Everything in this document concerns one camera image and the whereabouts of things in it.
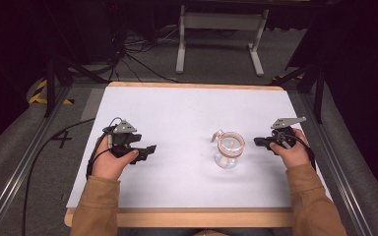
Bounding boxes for person's left hand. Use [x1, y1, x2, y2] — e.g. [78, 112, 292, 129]
[91, 135, 140, 182]

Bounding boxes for black metal stand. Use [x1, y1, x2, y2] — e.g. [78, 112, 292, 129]
[268, 58, 327, 125]
[42, 52, 110, 118]

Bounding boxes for yellow black floor tape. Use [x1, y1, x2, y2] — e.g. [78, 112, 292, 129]
[28, 79, 76, 106]

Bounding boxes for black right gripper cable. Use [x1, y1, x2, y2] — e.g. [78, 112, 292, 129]
[271, 129, 317, 172]

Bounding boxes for black floor cables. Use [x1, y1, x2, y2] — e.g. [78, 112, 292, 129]
[92, 23, 191, 85]

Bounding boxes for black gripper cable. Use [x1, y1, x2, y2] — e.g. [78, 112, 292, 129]
[21, 116, 124, 236]
[271, 129, 317, 172]

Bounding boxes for aluminium floor rail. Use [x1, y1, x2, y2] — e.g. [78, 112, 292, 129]
[297, 91, 375, 236]
[0, 86, 73, 236]

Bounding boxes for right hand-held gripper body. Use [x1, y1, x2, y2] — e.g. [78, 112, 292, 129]
[266, 116, 307, 149]

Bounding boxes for white table mat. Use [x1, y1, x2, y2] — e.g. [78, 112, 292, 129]
[66, 86, 333, 209]

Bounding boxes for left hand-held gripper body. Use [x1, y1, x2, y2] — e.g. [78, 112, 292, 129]
[102, 117, 143, 158]

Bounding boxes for person's right hand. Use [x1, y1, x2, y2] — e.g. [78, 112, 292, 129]
[269, 127, 312, 170]

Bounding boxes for clear glass jug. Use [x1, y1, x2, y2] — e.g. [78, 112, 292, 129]
[210, 129, 246, 170]

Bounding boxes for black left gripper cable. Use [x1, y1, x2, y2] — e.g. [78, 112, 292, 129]
[21, 116, 124, 236]

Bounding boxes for white metal stand frame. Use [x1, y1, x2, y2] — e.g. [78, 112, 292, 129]
[175, 3, 271, 78]

